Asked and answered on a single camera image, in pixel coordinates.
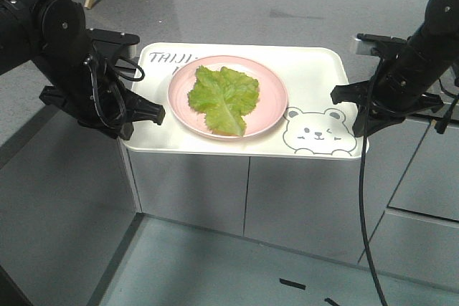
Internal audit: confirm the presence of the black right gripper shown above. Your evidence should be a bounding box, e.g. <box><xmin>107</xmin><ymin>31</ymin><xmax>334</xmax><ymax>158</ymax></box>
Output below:
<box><xmin>330</xmin><ymin>39</ymin><xmax>445</xmax><ymax>138</ymax></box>

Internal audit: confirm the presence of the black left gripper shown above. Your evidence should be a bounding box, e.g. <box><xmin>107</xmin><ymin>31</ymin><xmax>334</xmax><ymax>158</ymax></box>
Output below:
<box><xmin>38</xmin><ymin>47</ymin><xmax>166</xmax><ymax>140</ymax></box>

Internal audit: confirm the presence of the pink round plate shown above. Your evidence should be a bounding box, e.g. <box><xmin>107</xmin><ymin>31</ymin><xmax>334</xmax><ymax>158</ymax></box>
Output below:
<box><xmin>167</xmin><ymin>55</ymin><xmax>288</xmax><ymax>140</ymax></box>

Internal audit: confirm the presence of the green lettuce leaf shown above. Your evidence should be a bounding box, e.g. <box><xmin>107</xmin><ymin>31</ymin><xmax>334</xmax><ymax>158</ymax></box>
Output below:
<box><xmin>187</xmin><ymin>65</ymin><xmax>260</xmax><ymax>137</ymax></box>

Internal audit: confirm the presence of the cream bear serving tray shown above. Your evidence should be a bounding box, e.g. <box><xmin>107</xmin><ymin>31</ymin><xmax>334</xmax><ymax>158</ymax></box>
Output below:
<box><xmin>125</xmin><ymin>43</ymin><xmax>362</xmax><ymax>160</ymax></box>

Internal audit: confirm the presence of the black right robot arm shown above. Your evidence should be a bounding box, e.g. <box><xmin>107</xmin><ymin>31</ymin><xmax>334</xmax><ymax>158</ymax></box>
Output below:
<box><xmin>331</xmin><ymin>0</ymin><xmax>458</xmax><ymax>138</ymax></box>

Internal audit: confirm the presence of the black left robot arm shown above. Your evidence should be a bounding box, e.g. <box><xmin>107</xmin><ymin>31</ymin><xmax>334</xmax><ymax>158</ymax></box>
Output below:
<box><xmin>1</xmin><ymin>0</ymin><xmax>165</xmax><ymax>140</ymax></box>

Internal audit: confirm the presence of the black floor tape strip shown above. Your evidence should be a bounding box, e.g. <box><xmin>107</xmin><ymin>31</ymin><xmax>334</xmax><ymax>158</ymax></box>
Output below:
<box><xmin>279</xmin><ymin>278</ymin><xmax>306</xmax><ymax>290</ymax></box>

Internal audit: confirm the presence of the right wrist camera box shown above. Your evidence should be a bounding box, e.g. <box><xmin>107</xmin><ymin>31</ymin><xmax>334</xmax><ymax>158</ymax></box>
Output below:
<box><xmin>350</xmin><ymin>33</ymin><xmax>407</xmax><ymax>59</ymax></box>

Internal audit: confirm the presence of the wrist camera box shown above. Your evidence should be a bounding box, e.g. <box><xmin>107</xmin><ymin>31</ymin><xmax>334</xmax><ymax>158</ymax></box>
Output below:
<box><xmin>350</xmin><ymin>33</ymin><xmax>407</xmax><ymax>59</ymax></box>
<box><xmin>87</xmin><ymin>28</ymin><xmax>140</xmax><ymax>58</ymax></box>

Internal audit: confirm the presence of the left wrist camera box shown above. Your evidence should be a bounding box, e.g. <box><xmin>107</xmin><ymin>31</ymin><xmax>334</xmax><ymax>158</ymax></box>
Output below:
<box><xmin>87</xmin><ymin>28</ymin><xmax>140</xmax><ymax>58</ymax></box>

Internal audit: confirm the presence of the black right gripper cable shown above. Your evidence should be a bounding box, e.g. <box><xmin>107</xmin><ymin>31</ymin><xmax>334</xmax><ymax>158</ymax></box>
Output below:
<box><xmin>357</xmin><ymin>58</ymin><xmax>388</xmax><ymax>306</ymax></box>

